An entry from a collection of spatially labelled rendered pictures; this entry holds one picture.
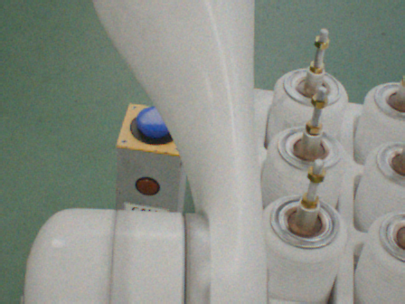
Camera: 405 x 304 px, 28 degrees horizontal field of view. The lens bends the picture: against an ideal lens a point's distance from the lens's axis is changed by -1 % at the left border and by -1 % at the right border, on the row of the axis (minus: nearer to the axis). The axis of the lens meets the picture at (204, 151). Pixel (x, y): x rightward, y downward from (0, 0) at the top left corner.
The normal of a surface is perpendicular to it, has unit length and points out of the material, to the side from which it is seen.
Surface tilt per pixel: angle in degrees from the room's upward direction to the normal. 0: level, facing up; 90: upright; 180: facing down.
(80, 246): 2
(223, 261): 15
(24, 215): 0
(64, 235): 4
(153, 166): 90
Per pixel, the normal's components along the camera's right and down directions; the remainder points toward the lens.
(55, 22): 0.08, -0.74
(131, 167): -0.13, 0.66
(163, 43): -0.62, 0.11
